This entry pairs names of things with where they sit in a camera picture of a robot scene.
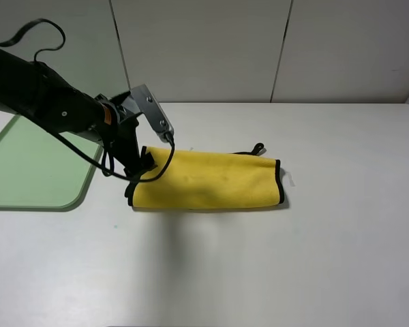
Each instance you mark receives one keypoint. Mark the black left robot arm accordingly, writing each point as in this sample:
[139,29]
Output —
[37,91]

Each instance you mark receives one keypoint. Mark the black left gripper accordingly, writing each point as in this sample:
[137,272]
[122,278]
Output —
[119,126]

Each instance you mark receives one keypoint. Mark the light green plastic tray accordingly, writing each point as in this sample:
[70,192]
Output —
[37,172]

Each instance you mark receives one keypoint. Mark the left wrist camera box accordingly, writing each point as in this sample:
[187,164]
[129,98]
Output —
[140,100]

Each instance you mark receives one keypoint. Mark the yellow towel with black trim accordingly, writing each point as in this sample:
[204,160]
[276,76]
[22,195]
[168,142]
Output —
[190,180]

